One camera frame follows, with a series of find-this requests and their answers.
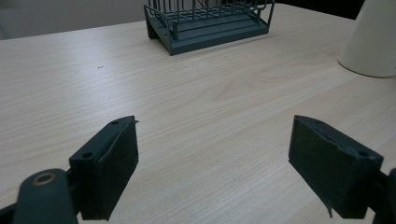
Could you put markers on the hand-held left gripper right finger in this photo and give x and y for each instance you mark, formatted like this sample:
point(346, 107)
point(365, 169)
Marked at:
point(330, 168)

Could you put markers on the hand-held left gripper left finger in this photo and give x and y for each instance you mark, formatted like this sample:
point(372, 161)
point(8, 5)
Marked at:
point(106, 171)

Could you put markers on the cream white container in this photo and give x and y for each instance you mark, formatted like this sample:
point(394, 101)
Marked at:
point(372, 40)

